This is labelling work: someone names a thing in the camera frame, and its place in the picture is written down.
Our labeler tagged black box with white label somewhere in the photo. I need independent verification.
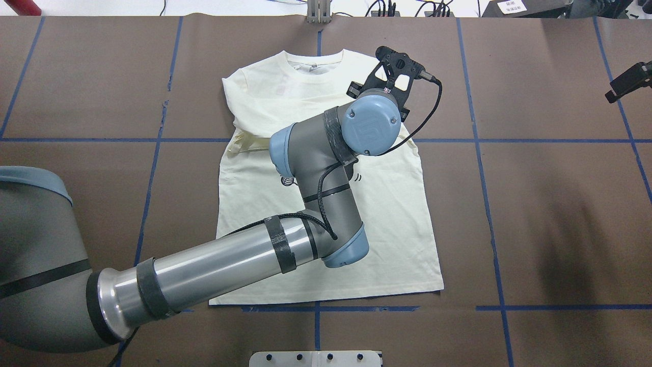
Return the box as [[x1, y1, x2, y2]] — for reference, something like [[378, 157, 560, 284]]
[[481, 1, 573, 18]]

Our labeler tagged cream cat print t-shirt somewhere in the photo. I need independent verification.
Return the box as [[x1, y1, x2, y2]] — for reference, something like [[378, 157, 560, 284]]
[[209, 49, 443, 306]]

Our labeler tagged aluminium frame post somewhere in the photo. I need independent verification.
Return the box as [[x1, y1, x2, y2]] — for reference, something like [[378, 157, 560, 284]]
[[306, 0, 332, 24]]

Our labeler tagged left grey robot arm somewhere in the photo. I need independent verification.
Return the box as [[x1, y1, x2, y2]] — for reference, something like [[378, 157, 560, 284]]
[[1, 46, 442, 353]]

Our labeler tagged brown paper table cover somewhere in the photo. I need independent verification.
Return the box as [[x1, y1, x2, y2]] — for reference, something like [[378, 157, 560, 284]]
[[2, 13, 650, 366]]

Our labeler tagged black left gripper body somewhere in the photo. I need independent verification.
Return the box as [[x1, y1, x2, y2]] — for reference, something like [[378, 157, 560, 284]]
[[347, 46, 426, 122]]

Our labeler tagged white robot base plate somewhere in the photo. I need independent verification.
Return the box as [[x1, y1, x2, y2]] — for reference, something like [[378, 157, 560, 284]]
[[249, 350, 384, 366]]

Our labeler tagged red cylindrical bottle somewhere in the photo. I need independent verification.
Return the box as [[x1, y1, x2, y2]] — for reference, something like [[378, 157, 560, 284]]
[[4, 0, 42, 16]]

